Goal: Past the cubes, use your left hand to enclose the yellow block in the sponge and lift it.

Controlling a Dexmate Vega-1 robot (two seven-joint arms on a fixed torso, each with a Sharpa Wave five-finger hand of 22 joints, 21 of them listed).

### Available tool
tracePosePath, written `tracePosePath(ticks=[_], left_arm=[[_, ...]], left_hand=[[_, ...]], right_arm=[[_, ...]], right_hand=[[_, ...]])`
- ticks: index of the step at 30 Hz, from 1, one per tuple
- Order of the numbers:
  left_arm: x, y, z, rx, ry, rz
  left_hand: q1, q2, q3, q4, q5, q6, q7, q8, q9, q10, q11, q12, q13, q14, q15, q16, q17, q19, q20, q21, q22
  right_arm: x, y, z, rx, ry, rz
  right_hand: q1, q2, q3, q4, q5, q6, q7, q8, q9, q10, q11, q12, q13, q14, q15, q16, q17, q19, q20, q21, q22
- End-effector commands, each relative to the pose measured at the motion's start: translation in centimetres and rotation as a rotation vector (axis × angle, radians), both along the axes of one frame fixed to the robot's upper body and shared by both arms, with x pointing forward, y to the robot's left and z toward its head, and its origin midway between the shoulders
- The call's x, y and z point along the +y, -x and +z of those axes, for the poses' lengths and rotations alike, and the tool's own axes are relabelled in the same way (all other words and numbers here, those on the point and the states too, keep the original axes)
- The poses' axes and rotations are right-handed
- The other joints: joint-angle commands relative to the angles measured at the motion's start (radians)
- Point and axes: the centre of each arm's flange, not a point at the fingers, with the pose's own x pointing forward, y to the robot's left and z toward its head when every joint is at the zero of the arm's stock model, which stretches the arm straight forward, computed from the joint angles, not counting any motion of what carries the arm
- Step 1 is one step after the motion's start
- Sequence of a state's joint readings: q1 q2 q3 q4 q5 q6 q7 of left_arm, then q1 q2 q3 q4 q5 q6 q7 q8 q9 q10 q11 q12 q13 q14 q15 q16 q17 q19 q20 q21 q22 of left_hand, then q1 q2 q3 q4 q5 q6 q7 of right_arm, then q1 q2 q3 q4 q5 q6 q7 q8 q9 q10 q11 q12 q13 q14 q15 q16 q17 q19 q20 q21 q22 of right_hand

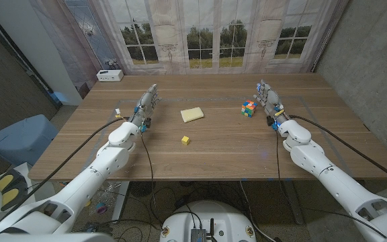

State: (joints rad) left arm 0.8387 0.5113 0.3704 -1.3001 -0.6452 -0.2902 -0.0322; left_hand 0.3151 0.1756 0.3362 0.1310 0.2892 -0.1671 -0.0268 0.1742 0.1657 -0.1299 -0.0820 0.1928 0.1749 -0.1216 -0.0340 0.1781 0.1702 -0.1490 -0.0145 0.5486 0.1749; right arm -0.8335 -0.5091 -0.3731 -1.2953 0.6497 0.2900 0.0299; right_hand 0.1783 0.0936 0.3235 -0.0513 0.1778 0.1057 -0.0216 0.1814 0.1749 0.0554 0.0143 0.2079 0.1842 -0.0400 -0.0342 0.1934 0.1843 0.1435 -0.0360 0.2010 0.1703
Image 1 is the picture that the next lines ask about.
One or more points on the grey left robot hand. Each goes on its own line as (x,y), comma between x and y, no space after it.
(142,109)

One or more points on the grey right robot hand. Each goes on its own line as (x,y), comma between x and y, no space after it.
(271,101)

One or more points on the pale yellow sponge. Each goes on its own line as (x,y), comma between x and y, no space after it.
(192,114)

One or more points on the small yellow block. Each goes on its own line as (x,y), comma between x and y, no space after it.
(185,140)

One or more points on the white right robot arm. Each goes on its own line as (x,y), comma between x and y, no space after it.
(331,178)

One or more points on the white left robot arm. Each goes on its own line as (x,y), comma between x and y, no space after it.
(89,174)

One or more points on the multicoloured puzzle cube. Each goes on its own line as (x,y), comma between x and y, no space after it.
(248,109)

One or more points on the white power strip box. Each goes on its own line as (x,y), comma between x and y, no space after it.
(109,76)

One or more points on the white table leg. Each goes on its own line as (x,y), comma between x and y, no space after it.
(121,201)

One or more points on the grey table leg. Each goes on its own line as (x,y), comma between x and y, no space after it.
(293,201)

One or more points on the printed window backdrop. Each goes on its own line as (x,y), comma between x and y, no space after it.
(200,20)

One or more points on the purple teal tape roll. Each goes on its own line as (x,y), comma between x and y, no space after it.
(101,208)

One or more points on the blue grey storage bin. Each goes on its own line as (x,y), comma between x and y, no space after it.
(22,139)

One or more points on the white robot torso base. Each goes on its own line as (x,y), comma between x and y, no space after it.
(210,215)

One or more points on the grey electronics box on torso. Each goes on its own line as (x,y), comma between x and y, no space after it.
(198,236)

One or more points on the black pedal with yellow pads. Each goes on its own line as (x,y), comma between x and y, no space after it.
(9,191)

